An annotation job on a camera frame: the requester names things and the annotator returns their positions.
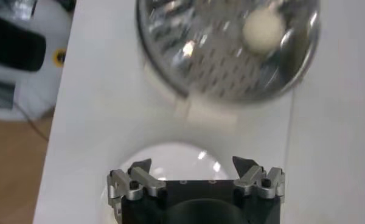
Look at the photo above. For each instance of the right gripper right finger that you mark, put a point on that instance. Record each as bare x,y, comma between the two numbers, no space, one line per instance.
249,179

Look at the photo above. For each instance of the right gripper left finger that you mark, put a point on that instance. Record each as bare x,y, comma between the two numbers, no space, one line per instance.
146,182

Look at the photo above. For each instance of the white steamed baozi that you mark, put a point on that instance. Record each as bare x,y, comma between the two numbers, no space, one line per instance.
263,30

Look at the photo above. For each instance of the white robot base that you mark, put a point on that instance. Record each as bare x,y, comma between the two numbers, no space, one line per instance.
24,88

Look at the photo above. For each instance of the perforated steel steamer basket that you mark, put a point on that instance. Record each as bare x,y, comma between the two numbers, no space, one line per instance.
200,61

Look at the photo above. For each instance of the round white plate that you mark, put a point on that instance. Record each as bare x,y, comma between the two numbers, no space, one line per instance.
176,161

